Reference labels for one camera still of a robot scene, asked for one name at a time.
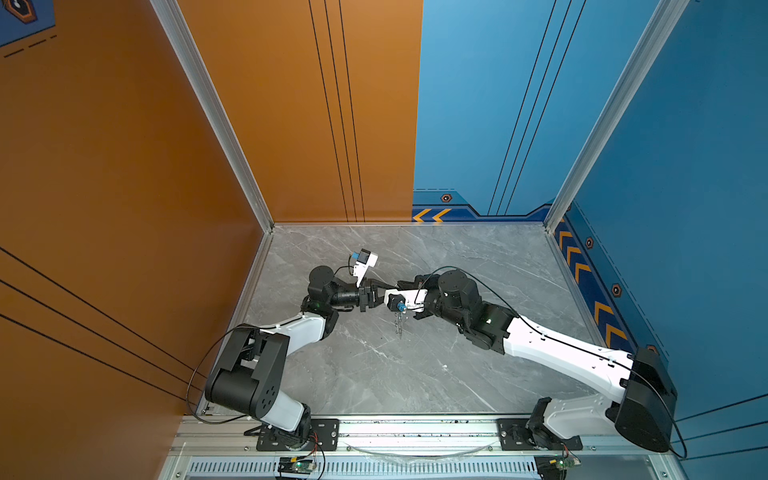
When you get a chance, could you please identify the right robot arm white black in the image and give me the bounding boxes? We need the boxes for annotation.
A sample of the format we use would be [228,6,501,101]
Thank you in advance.
[384,269,679,453]

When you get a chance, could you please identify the left aluminium corner post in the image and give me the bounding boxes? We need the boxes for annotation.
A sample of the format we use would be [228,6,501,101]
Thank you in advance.
[150,0,274,234]

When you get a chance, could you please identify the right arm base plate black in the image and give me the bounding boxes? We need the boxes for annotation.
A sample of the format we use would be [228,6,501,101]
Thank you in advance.
[496,417,583,451]

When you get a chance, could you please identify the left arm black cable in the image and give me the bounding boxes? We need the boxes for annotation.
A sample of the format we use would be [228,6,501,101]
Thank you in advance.
[184,323,259,426]

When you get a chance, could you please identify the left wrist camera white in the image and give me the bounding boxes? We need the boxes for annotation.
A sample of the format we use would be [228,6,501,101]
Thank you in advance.
[350,249,378,287]

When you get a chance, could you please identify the left green circuit board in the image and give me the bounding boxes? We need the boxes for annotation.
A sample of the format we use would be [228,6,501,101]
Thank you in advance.
[277,456,317,478]

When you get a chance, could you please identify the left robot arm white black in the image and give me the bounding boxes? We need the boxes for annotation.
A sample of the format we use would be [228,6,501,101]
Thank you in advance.
[204,266,392,443]

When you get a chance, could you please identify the large metal band keyring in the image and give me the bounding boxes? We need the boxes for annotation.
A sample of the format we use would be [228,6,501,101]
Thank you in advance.
[394,307,408,338]

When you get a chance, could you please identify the right aluminium corner post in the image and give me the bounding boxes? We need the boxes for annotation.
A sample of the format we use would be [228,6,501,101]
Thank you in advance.
[543,0,689,234]

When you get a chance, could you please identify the green circuit board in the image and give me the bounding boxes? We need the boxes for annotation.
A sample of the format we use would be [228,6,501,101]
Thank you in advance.
[277,456,317,478]
[534,456,582,480]

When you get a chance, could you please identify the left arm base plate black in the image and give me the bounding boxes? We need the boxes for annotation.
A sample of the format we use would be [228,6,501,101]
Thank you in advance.
[256,417,340,452]

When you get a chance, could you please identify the aluminium front rail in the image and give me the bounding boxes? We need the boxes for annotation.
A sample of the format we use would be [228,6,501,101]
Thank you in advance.
[173,413,673,457]

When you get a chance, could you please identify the aluminium corner post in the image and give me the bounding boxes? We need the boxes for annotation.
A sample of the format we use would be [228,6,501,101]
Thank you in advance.
[543,0,689,234]
[150,0,274,234]

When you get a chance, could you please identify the right green circuit board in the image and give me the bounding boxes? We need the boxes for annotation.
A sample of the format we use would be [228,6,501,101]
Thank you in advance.
[534,456,582,480]

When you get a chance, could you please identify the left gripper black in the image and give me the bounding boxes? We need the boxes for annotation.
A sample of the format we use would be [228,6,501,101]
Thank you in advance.
[327,282,393,318]

